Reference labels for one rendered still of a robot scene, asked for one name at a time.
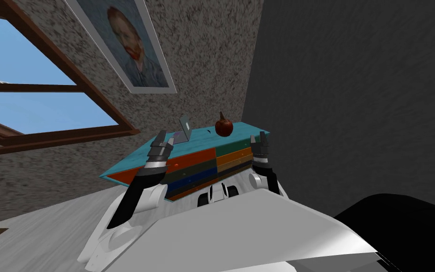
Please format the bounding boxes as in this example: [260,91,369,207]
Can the grey open laptop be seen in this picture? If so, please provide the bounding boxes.
[170,116,193,145]

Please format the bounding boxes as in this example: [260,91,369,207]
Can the portrait painting in grey frame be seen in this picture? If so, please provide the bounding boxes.
[64,0,178,95]

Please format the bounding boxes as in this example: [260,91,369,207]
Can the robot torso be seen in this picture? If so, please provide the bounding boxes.
[104,183,396,272]

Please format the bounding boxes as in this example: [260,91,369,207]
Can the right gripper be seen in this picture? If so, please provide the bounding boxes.
[250,131,273,161]

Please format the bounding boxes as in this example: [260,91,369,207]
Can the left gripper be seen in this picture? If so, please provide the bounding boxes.
[147,130,176,164]

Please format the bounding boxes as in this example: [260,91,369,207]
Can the teal dresser with coloured drawers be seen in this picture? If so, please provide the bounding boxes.
[100,121,271,203]

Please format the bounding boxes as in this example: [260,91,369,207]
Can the brown framed window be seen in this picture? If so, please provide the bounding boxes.
[0,0,141,156]

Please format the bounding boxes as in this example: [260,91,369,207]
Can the dark red apple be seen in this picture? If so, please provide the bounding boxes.
[215,111,234,138]

